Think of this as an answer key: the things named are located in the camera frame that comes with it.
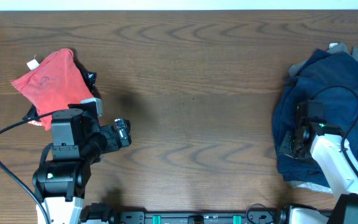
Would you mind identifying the grey garment under pile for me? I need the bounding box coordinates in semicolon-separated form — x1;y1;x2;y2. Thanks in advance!
288;42;358;77

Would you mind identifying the red folded t-shirt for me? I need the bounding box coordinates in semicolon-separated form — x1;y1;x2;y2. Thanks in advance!
11;49;94;116

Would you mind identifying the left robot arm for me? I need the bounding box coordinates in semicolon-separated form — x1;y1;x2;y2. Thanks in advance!
33;108;132;223

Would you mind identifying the white clothing tag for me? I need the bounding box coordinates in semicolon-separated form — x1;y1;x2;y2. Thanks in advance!
26;55;40;70

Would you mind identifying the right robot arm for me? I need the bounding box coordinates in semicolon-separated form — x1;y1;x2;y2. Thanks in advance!
279;100;358;223

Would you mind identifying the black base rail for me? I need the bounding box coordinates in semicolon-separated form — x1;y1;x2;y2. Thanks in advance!
79;202;291;224

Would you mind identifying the white patterned garment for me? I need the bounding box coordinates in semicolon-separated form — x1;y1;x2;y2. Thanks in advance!
288;180;333;194

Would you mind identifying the black Maxxis printed garment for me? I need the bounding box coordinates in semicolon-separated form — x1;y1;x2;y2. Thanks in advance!
22;70;98;126

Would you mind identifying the pile of navy clothes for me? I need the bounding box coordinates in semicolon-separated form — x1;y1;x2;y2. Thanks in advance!
271;45;358;187

